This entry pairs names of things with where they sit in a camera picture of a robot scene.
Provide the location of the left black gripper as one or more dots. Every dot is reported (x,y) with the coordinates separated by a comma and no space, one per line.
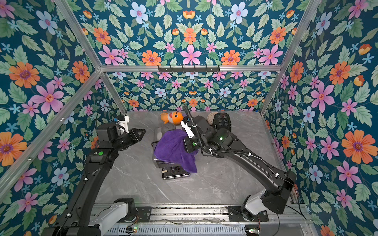
(134,135)

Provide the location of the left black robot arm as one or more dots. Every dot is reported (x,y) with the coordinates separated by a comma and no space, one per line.
(76,218)

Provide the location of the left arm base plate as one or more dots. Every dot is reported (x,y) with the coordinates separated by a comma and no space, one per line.
(137,215)

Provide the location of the aluminium front rail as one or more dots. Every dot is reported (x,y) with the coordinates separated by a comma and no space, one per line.
(218,214)

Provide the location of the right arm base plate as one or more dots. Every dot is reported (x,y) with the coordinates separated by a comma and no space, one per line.
(237,214)

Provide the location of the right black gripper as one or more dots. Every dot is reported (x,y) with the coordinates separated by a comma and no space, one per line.
(190,144)

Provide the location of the orange plush fish toy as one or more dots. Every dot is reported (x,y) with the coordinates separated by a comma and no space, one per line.
(174,118)

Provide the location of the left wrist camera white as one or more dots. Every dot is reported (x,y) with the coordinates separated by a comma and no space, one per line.
(123,124)

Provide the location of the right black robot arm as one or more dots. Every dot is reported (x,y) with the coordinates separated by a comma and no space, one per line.
(218,141)

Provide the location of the grey water tank lid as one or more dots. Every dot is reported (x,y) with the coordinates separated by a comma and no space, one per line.
(167,127)

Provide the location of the round beige coaster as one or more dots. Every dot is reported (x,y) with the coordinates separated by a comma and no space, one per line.
(210,117)

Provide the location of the purple cleaning cloth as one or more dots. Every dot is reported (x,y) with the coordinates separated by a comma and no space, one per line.
(171,148)

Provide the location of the black capsule coffee machine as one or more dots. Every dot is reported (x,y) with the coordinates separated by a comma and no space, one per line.
(222,121)

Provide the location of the black hook rail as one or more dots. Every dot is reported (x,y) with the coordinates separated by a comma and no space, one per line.
(184,69)

